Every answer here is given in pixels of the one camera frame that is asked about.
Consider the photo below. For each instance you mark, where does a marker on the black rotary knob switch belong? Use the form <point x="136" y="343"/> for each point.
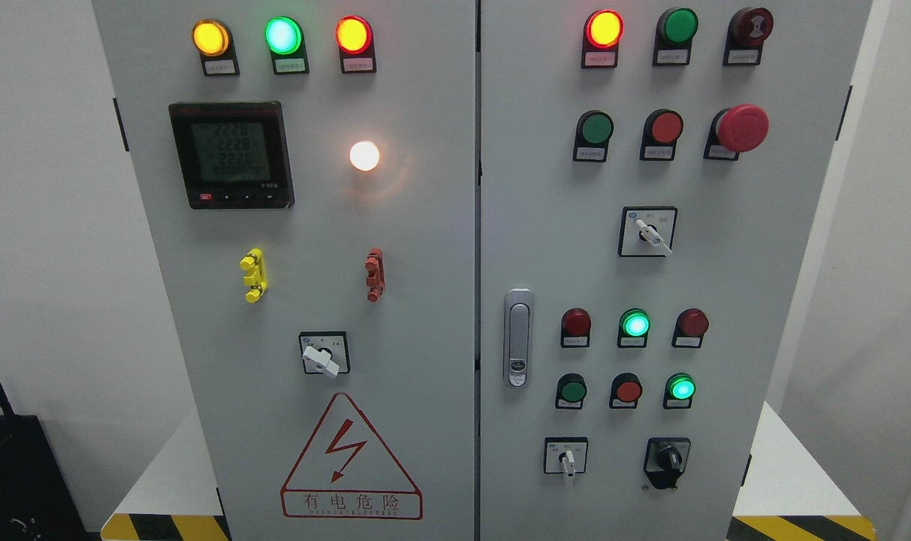
<point x="665" y="461"/>

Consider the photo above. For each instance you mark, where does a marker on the red terminal connector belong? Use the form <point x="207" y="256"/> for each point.
<point x="375" y="280"/>

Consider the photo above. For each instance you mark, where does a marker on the dark red indicator light left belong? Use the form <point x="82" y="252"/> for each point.
<point x="575" y="328"/>

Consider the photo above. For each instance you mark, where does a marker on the white glowing indicator light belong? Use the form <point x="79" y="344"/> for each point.
<point x="364" y="155"/>

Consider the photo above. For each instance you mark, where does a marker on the green push button lower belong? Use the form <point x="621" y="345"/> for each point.
<point x="571" y="391"/>

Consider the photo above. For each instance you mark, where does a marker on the green push button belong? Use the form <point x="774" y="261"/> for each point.
<point x="592" y="134"/>
<point x="571" y="391"/>

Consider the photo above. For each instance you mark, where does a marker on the grey cabinet left door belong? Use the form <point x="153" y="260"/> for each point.
<point x="412" y="353"/>

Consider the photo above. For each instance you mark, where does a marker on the grey cabinet door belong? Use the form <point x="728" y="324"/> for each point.
<point x="552" y="226"/>
<point x="412" y="353"/>

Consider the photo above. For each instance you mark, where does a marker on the green lit indicator middle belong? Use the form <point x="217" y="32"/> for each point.
<point x="633" y="328"/>

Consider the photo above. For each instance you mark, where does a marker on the green push button upper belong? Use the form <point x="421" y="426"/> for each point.
<point x="592" y="134"/>

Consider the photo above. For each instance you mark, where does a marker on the yellow terminal connector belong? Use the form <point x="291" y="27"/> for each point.
<point x="253" y="267"/>

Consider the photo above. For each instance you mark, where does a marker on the red push button lower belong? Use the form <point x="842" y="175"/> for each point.
<point x="626" y="390"/>

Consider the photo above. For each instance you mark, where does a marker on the red push button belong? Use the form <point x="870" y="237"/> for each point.
<point x="626" y="390"/>
<point x="661" y="131"/>

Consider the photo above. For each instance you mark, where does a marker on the grey cabinet right door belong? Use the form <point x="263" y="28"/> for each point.
<point x="552" y="226"/>

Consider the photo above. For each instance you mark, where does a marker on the red electric hazard warning sticker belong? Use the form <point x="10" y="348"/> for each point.
<point x="347" y="471"/>

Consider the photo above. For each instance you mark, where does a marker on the red indicator light right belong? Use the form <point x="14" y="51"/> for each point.
<point x="690" y="328"/>

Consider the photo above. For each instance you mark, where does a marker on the black digital power meter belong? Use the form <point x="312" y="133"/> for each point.
<point x="233" y="155"/>

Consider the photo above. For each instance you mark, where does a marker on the red push button upper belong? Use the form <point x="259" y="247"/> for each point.
<point x="661" y="131"/>

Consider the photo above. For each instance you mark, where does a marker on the green illuminated button lower right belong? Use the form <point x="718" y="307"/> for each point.
<point x="679" y="391"/>

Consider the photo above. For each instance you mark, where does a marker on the red indicator light top left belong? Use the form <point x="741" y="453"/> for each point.
<point x="355" y="41"/>

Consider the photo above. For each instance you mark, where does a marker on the red lit indicator top right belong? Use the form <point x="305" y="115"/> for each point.
<point x="602" y="33"/>

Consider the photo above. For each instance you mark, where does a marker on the green indicator light top left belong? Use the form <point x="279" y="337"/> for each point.
<point x="286" y="42"/>

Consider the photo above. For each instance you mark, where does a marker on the red emergency stop mushroom button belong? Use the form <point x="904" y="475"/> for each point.
<point x="736" y="130"/>

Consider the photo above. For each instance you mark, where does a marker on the green unlit indicator top right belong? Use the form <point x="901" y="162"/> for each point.
<point x="675" y="30"/>

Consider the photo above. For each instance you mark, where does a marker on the yellow indicator light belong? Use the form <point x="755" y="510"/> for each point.
<point x="215" y="43"/>

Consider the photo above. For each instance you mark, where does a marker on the white platform with hazard stripes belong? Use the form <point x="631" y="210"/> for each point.
<point x="786" y="495"/>

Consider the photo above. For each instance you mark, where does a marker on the black box with antenna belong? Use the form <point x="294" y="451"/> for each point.
<point x="34" y="499"/>

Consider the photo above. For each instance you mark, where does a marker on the silver door handle lock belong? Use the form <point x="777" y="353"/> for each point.
<point x="518" y="305"/>

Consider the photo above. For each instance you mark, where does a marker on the white selector switch left door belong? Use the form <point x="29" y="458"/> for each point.
<point x="325" y="352"/>

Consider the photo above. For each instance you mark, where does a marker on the white selector switch upper right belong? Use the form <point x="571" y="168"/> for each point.
<point x="647" y="231"/>

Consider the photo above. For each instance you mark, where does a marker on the white selector switch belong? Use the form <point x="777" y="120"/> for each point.
<point x="647" y="231"/>
<point x="566" y="456"/>

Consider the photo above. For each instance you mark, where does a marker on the white selector switch lower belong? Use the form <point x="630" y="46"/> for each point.
<point x="566" y="456"/>

